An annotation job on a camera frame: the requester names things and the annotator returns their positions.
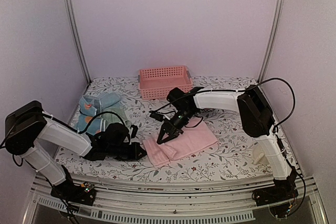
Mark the blue patterned towel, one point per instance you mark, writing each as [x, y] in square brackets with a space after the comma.
[90, 106]

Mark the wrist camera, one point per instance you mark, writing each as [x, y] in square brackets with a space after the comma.
[133, 131]
[158, 116]

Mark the aluminium corner post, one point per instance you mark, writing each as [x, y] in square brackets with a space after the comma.
[76, 39]
[271, 40]

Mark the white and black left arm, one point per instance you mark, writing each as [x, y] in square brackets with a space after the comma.
[30, 131]

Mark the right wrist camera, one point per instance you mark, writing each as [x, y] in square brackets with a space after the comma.
[158, 116]

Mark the left aluminium corner post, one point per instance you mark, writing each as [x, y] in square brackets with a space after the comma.
[76, 39]

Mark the right aluminium corner post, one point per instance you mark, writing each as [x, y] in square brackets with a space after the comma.
[271, 40]

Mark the green folded towel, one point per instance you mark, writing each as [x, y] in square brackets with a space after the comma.
[112, 116]

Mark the pink perforated plastic basket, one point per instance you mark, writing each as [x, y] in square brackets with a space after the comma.
[156, 83]

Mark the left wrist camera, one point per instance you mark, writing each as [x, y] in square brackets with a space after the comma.
[133, 131]

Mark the aluminium front rail frame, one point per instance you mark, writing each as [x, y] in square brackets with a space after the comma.
[227, 201]

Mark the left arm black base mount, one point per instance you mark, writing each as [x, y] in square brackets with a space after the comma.
[84, 193]

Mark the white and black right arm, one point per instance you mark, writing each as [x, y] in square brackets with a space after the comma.
[255, 114]

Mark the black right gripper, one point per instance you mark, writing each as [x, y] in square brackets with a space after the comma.
[169, 131]

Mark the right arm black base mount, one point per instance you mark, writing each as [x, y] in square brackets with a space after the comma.
[281, 190]

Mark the pink towel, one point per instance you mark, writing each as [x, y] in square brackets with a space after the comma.
[192, 141]

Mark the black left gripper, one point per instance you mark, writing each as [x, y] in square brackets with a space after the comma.
[135, 156]

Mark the cream ceramic mug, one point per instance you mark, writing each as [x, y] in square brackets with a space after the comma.
[259, 156]

